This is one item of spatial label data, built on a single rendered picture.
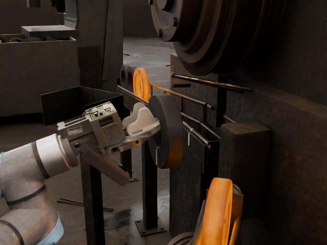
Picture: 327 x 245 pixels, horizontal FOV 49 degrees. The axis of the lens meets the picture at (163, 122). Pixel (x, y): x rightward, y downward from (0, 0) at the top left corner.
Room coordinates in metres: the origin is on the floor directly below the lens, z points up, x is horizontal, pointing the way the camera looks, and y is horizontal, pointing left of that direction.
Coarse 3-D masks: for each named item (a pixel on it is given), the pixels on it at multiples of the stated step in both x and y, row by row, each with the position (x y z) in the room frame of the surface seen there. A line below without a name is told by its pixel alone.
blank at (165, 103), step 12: (156, 96) 0.70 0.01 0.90; (168, 96) 0.69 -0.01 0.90; (156, 108) 0.70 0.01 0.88; (168, 108) 0.66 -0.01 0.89; (168, 120) 0.64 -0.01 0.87; (180, 120) 0.64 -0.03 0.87; (168, 132) 0.63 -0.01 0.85; (180, 132) 0.63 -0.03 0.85; (156, 144) 0.70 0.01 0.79; (168, 144) 0.63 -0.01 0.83; (180, 144) 0.63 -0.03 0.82; (156, 156) 0.69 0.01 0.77; (168, 156) 0.63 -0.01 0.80; (180, 156) 0.64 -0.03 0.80
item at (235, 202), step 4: (236, 196) 0.63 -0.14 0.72; (240, 196) 0.62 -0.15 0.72; (232, 200) 0.63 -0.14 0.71; (236, 200) 0.62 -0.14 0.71; (240, 200) 0.62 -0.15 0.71; (232, 204) 0.63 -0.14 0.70; (236, 204) 0.62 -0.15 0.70; (240, 204) 0.62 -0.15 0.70; (232, 208) 0.62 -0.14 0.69; (236, 208) 0.62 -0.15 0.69; (240, 208) 0.62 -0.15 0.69; (232, 212) 0.62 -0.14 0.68; (236, 212) 0.62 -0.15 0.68; (240, 212) 0.62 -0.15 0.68; (232, 216) 0.62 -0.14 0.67; (240, 216) 0.62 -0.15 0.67; (232, 220) 0.62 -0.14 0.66; (232, 224) 0.62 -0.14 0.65; (232, 228) 0.62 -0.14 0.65; (228, 236) 0.62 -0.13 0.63
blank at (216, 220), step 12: (216, 180) 0.57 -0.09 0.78; (228, 180) 0.57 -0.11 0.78; (216, 192) 0.53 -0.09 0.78; (228, 192) 0.54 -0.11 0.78; (216, 204) 0.51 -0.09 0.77; (228, 204) 0.55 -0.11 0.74; (204, 216) 0.50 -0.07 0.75; (216, 216) 0.50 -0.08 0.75; (228, 216) 0.58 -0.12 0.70; (204, 228) 0.49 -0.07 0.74; (216, 228) 0.49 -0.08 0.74; (228, 228) 0.58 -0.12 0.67; (204, 240) 0.49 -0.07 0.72; (216, 240) 0.48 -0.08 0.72
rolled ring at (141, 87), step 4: (140, 68) 1.71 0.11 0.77; (136, 72) 1.72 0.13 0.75; (140, 72) 1.67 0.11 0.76; (144, 72) 1.67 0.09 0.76; (136, 76) 1.75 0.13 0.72; (140, 76) 1.66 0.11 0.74; (144, 76) 1.65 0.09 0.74; (136, 80) 1.76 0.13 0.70; (140, 80) 1.66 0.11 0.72; (144, 80) 1.64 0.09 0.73; (136, 84) 1.77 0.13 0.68; (140, 84) 1.77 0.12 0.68; (144, 84) 1.63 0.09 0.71; (148, 84) 1.64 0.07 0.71; (136, 88) 1.76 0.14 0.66; (140, 88) 1.77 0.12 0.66; (144, 88) 1.62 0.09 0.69; (148, 88) 1.63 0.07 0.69; (136, 92) 1.75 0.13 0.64; (140, 92) 1.76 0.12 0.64; (144, 92) 1.62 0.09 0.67; (148, 92) 1.63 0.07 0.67; (140, 96) 1.74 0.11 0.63; (144, 96) 1.63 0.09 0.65; (148, 96) 1.63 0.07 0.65; (140, 100) 1.66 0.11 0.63
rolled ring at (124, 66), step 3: (123, 66) 2.04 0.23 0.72; (126, 66) 2.03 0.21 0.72; (120, 69) 2.12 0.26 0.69; (123, 69) 2.05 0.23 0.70; (126, 69) 2.01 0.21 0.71; (120, 72) 2.13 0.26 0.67; (123, 72) 2.11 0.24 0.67; (126, 72) 1.99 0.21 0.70; (120, 75) 2.13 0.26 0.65; (123, 75) 2.12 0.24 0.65; (126, 75) 1.98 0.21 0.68; (120, 78) 2.13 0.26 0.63; (123, 78) 2.12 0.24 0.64; (126, 78) 1.98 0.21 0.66; (120, 81) 2.14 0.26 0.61; (123, 81) 2.11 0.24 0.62; (126, 81) 1.98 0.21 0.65; (123, 84) 2.11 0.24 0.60; (126, 84) 1.99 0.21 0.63; (123, 87) 2.09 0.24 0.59; (126, 87) 1.99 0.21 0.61
